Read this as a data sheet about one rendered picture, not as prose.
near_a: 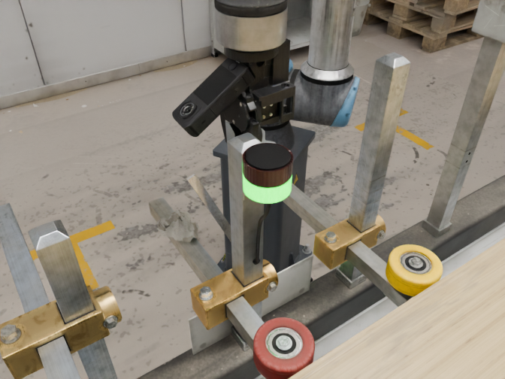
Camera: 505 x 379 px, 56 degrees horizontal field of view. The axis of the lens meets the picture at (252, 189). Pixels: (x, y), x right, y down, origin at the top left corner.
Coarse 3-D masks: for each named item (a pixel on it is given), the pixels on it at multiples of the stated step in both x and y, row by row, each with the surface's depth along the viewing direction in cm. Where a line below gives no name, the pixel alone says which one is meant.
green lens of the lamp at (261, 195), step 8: (248, 184) 56; (288, 184) 56; (248, 192) 57; (256, 192) 56; (264, 192) 55; (272, 192) 55; (280, 192) 56; (288, 192) 57; (256, 200) 56; (264, 200) 56; (272, 200) 56; (280, 200) 57
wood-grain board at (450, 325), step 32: (480, 256) 73; (448, 288) 69; (480, 288) 69; (384, 320) 64; (416, 320) 64; (448, 320) 64; (480, 320) 64; (352, 352) 61; (384, 352) 61; (416, 352) 61; (448, 352) 61; (480, 352) 61
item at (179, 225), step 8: (176, 216) 85; (184, 216) 86; (160, 224) 83; (168, 224) 84; (176, 224) 83; (184, 224) 84; (192, 224) 83; (168, 232) 83; (176, 232) 82; (184, 232) 82; (192, 232) 81; (184, 240) 82
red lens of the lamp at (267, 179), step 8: (256, 144) 58; (248, 168) 54; (256, 168) 54; (280, 168) 54; (288, 168) 54; (248, 176) 55; (256, 176) 54; (264, 176) 54; (272, 176) 54; (280, 176) 54; (288, 176) 55; (256, 184) 55; (264, 184) 55; (272, 184) 55; (280, 184) 55
